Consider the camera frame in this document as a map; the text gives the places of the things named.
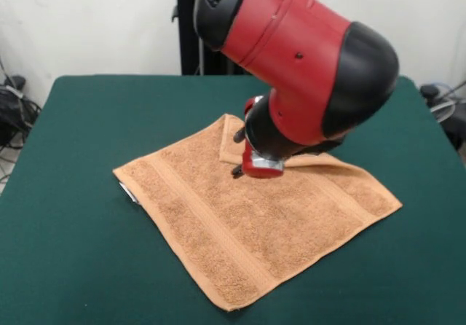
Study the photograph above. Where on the black round floor foot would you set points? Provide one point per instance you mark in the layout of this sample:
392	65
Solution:
430	91

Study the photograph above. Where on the tan terry towel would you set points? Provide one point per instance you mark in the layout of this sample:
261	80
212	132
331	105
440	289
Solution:
255	223

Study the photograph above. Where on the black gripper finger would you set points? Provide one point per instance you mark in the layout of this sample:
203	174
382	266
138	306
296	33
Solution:
237	171
239	135

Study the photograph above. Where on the dark green table cloth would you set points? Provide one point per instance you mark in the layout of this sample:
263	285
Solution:
73	248

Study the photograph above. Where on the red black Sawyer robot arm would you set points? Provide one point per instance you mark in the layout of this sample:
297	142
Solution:
309	66

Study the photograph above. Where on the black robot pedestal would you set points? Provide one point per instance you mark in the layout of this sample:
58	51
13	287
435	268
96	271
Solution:
187	30

